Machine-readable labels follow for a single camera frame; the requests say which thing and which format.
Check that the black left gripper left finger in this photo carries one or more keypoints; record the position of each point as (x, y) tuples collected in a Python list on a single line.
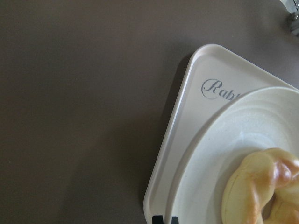
[(158, 218)]

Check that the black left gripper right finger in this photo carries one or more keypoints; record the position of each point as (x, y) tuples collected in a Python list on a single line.
[(174, 219)]

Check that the glazed donut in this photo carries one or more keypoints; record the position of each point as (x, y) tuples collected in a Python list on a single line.
[(263, 190)]

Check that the white round plate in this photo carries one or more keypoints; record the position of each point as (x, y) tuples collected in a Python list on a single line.
[(258, 120)]

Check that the cream rectangular tray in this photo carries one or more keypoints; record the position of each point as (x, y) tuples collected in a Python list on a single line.
[(214, 77)]

